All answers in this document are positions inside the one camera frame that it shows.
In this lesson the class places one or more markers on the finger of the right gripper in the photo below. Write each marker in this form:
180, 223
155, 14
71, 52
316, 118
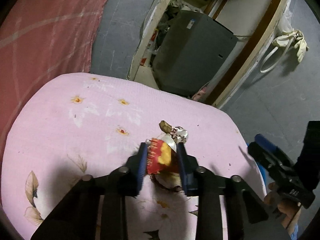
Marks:
264, 145
273, 160

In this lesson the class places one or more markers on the brown food scrap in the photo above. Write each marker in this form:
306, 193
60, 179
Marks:
165, 127

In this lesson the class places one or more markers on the pink plaid counter cloth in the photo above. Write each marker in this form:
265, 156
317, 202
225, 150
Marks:
40, 40

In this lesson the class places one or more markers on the right human hand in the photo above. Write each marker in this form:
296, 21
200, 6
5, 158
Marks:
289, 208

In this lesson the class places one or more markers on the red white sack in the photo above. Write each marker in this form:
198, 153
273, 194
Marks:
150, 50

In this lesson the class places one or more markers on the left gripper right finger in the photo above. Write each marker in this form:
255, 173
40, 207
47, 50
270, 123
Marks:
228, 208

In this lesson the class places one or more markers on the red yellow snack wrapper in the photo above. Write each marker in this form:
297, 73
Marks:
161, 158

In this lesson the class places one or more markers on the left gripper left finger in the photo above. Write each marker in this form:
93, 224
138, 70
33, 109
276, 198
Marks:
95, 208

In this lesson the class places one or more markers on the white hanging gloves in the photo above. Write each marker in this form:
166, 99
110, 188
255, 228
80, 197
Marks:
294, 38

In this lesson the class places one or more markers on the wooden door frame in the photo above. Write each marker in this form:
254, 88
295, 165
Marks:
251, 22

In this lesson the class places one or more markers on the pink floral table cloth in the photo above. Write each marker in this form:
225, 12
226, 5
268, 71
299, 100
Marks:
80, 124

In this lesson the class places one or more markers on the white knotted plastic bag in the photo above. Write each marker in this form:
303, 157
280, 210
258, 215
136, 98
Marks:
178, 134

